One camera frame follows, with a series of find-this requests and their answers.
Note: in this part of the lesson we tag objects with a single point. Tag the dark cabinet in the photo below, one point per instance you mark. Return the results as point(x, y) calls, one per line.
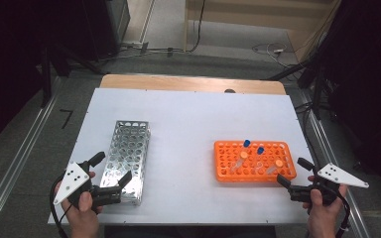
point(109, 26)

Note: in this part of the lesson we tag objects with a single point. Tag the person's right hand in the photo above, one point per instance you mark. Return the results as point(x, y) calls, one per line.
point(324, 214)

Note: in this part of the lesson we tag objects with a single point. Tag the blue capped glass tube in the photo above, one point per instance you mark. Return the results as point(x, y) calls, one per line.
point(246, 143)
point(260, 150)

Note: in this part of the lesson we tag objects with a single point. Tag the orange plastic tube rack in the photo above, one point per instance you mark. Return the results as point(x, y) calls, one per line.
point(244, 178)

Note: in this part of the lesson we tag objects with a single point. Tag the dark table grommet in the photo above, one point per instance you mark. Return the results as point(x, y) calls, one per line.
point(229, 91)

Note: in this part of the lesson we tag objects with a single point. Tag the silver metal tube rack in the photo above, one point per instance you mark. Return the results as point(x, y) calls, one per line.
point(129, 145)

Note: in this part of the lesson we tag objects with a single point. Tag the black metal stand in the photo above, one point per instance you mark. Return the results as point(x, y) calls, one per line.
point(47, 82)
point(317, 99)

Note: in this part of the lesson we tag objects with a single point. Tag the person's left hand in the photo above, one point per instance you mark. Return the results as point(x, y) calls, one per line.
point(85, 203)

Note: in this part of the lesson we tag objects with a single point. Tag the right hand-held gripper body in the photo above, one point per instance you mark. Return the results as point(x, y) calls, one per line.
point(335, 174)

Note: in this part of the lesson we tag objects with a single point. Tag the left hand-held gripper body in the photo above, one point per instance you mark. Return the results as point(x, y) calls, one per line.
point(72, 180)

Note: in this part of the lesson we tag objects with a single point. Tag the light wooden furniture frame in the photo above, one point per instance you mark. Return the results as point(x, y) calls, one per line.
point(244, 18)

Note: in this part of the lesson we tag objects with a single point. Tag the white board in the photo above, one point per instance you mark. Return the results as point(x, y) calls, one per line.
point(185, 115)

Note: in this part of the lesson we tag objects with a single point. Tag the aluminium floor rail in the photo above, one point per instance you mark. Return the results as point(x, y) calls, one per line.
point(20, 155)
point(325, 145)

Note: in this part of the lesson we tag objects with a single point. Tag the black curtain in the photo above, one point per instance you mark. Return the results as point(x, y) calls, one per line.
point(6, 66)
point(370, 82)

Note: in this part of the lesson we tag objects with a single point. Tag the wooden table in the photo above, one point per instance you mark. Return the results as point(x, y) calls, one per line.
point(178, 82)

